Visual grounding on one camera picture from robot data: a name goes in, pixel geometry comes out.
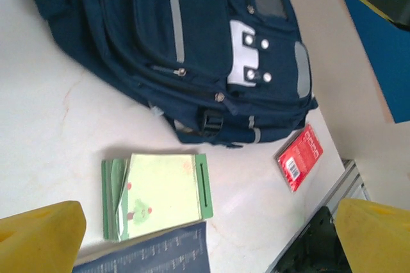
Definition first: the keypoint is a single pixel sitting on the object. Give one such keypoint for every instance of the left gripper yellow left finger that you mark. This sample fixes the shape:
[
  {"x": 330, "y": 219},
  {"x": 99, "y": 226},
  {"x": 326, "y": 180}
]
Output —
[{"x": 38, "y": 241}]

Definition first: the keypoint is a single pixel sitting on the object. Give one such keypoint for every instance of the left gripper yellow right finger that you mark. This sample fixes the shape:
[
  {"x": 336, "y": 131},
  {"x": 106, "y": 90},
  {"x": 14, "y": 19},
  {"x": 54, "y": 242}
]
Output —
[{"x": 374, "y": 237}]

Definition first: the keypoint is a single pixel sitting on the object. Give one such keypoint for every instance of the red card pack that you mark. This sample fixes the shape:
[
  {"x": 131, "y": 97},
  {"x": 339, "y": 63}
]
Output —
[{"x": 299, "y": 157}]

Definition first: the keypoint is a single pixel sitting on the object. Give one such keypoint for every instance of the navy blue printed booklet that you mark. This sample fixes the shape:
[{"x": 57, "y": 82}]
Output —
[{"x": 160, "y": 253}]

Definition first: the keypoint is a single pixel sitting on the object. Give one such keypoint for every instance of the green notepad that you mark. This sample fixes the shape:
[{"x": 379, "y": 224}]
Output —
[{"x": 160, "y": 189}]

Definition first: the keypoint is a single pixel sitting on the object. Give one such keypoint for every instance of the navy blue backpack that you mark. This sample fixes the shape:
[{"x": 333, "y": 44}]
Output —
[{"x": 144, "y": 29}]

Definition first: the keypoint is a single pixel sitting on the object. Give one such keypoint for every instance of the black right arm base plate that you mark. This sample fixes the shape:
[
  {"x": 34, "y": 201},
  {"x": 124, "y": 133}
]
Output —
[{"x": 317, "y": 247}]

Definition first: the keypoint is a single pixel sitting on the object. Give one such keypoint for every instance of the long aluminium base rail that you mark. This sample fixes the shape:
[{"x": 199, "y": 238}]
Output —
[{"x": 347, "y": 180}]

